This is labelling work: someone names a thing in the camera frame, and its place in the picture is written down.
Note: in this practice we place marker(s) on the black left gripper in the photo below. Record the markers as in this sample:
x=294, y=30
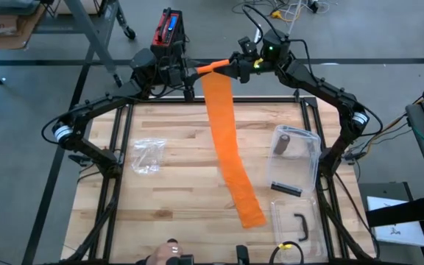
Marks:
x=179, y=71

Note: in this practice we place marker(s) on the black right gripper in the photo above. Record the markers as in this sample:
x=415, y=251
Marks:
x=247, y=68

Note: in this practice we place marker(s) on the orange elastic bandage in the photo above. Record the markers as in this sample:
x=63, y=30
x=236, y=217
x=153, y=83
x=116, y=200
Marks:
x=226, y=147

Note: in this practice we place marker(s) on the brown elastic bandage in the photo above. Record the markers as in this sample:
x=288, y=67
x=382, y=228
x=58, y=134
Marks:
x=282, y=144

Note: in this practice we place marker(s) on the clear plastic storage box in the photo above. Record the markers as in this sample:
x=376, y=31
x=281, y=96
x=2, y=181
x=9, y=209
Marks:
x=293, y=169

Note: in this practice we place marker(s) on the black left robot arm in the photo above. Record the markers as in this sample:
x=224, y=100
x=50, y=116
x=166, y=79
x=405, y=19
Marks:
x=98, y=105

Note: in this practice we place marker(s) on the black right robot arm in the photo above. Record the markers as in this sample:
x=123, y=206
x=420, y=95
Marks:
x=318, y=84

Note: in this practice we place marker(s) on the white T-shaped pipe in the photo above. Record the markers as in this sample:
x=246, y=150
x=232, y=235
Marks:
x=257, y=35

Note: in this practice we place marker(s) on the red black power station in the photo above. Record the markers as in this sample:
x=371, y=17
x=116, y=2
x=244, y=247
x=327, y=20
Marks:
x=166, y=31

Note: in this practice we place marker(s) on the clear plastic bag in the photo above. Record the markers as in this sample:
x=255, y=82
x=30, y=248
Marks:
x=147, y=154

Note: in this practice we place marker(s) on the grey workbench with casters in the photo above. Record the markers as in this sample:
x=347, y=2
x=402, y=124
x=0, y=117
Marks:
x=90, y=37

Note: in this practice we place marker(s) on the person's hand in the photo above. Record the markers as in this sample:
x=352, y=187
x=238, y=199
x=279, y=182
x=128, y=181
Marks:
x=162, y=254

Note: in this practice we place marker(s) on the brown cardboard sheet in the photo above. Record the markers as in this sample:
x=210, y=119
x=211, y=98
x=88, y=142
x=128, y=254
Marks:
x=2, y=29

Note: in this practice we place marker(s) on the black flat beam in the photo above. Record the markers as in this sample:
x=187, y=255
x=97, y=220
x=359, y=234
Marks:
x=403, y=211

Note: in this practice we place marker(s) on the white papers on side table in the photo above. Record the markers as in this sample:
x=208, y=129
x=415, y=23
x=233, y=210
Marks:
x=399, y=228

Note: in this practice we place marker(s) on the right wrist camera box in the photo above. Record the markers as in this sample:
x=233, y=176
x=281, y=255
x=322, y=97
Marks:
x=247, y=46

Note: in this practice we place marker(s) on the black aluminium rig frame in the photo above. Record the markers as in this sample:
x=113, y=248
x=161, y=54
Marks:
x=110, y=206

